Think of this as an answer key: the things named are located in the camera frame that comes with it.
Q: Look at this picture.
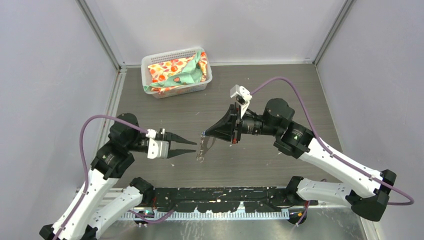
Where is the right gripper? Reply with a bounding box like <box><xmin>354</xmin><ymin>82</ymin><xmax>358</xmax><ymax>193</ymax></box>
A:
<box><xmin>205</xmin><ymin>101</ymin><xmax>281</xmax><ymax>144</ymax></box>

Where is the metal key organizer plate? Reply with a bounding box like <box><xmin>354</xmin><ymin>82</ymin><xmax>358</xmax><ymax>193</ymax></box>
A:
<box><xmin>196</xmin><ymin>131</ymin><xmax>217</xmax><ymax>163</ymax></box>

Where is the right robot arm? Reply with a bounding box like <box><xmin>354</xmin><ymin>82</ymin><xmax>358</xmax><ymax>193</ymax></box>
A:
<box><xmin>205</xmin><ymin>98</ymin><xmax>397</xmax><ymax>222</ymax></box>

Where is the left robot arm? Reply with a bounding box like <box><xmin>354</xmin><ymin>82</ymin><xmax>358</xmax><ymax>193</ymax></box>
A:
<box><xmin>39</xmin><ymin>113</ymin><xmax>194</xmax><ymax>240</ymax></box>

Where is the floral cloth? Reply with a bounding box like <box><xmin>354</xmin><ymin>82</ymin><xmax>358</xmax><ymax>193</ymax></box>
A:
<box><xmin>143</xmin><ymin>50</ymin><xmax>208</xmax><ymax>93</ymax></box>

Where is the white plastic basket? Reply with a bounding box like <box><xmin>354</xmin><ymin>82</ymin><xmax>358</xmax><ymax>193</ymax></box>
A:
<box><xmin>141</xmin><ymin>47</ymin><xmax>213</xmax><ymax>99</ymax></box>

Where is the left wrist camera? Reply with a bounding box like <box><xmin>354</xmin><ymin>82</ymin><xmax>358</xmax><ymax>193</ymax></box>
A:
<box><xmin>145</xmin><ymin>129</ymin><xmax>158</xmax><ymax>159</ymax></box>

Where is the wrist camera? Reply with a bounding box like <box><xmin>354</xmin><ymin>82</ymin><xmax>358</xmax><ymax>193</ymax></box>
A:
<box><xmin>145</xmin><ymin>129</ymin><xmax>158</xmax><ymax>159</ymax></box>
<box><xmin>230</xmin><ymin>84</ymin><xmax>252</xmax><ymax>118</ymax></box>

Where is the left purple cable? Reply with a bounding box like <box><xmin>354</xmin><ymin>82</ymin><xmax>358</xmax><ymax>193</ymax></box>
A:
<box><xmin>51</xmin><ymin>114</ymin><xmax>179</xmax><ymax>240</ymax></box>

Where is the purple cable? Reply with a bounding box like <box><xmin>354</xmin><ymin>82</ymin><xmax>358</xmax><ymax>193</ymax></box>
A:
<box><xmin>250</xmin><ymin>76</ymin><xmax>416</xmax><ymax>227</ymax></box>
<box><xmin>51</xmin><ymin>114</ymin><xmax>179</xmax><ymax>240</ymax></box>

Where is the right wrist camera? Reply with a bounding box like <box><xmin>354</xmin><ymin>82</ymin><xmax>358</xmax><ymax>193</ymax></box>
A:
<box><xmin>230</xmin><ymin>84</ymin><xmax>252</xmax><ymax>118</ymax></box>

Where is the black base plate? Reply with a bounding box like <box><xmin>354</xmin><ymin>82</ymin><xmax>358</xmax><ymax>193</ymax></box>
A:
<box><xmin>137</xmin><ymin>186</ymin><xmax>306</xmax><ymax>213</ymax></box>

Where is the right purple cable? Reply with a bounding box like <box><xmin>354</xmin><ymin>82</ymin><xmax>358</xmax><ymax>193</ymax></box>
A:
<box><xmin>250</xmin><ymin>76</ymin><xmax>416</xmax><ymax>227</ymax></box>

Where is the white cable duct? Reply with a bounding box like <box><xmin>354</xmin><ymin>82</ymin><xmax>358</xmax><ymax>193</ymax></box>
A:
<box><xmin>115</xmin><ymin>209</ymin><xmax>291</xmax><ymax>222</ymax></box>

